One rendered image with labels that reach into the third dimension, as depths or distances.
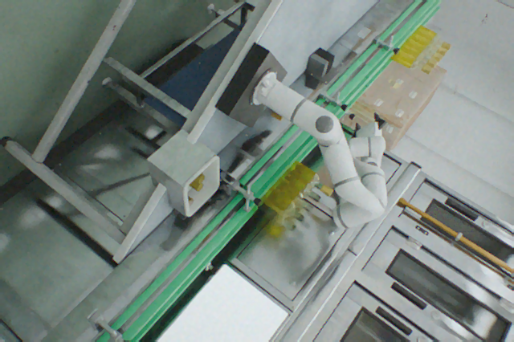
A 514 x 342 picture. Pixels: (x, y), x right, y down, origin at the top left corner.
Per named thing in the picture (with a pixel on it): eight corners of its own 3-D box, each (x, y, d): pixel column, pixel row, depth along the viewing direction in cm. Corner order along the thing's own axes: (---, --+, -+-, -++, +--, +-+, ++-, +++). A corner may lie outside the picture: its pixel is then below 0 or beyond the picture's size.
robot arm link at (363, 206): (322, 189, 149) (337, 231, 147) (358, 173, 142) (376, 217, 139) (341, 187, 160) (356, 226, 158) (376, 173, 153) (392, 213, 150)
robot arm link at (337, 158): (359, 174, 144) (361, 180, 160) (333, 106, 149) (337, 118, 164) (330, 185, 146) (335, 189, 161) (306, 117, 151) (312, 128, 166)
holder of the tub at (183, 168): (171, 211, 172) (186, 223, 170) (163, 172, 149) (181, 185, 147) (201, 182, 180) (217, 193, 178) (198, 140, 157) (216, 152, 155)
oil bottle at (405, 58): (377, 52, 241) (426, 79, 233) (381, 44, 236) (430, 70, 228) (383, 46, 243) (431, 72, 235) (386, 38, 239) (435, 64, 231)
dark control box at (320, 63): (306, 69, 204) (321, 79, 202) (308, 55, 198) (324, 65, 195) (316, 59, 208) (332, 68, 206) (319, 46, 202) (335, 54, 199)
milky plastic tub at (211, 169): (170, 205, 168) (188, 219, 165) (164, 173, 149) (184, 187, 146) (202, 175, 176) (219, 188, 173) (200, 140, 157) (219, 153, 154)
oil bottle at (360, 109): (337, 105, 233) (381, 132, 226) (338, 99, 228) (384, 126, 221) (343, 98, 235) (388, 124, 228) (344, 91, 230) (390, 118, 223)
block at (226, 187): (216, 189, 179) (230, 199, 177) (216, 176, 171) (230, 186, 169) (222, 183, 181) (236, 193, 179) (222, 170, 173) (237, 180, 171)
